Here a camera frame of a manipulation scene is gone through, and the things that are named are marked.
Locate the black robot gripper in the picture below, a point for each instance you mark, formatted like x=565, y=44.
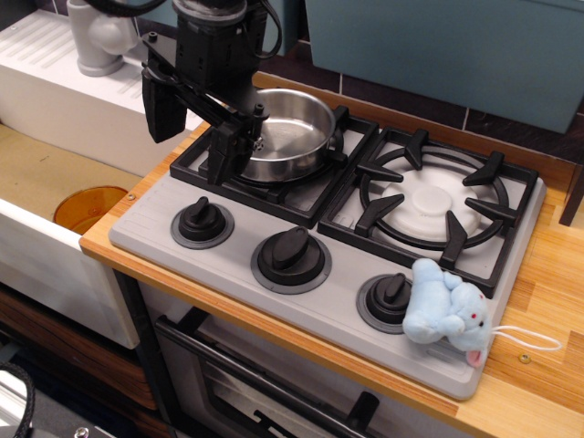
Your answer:
x=208, y=69

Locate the stainless steel pot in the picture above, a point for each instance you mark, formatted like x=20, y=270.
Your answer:
x=294, y=138

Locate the black left stove knob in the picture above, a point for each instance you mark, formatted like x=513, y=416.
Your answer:
x=202, y=225

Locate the black stove knob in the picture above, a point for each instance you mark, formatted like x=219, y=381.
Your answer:
x=382, y=302
x=202, y=225
x=293, y=262

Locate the black left burner grate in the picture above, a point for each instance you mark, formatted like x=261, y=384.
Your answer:
x=300, y=202

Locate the black burner grate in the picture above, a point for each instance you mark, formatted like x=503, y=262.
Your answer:
x=300, y=202
x=490, y=259

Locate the grey toy faucet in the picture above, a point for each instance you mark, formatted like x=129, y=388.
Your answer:
x=101, y=40

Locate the white toy sink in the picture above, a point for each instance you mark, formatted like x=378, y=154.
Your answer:
x=63, y=132

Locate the orange plastic bowl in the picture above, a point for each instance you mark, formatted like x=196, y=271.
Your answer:
x=81, y=210

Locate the black middle stove knob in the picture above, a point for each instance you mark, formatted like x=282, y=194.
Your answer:
x=293, y=262

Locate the grey toy stove top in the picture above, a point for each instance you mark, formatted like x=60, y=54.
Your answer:
x=328, y=311

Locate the black right burner grate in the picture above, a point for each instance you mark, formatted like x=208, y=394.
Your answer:
x=490, y=259

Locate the white round burner cap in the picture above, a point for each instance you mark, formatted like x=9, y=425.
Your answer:
x=429, y=195

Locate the black right stove knob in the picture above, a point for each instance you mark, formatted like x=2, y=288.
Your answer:
x=382, y=302

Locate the light blue plush mouse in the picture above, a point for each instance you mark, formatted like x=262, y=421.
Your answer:
x=443, y=306

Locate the oven door with black handle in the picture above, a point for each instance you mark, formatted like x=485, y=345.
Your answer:
x=246, y=386

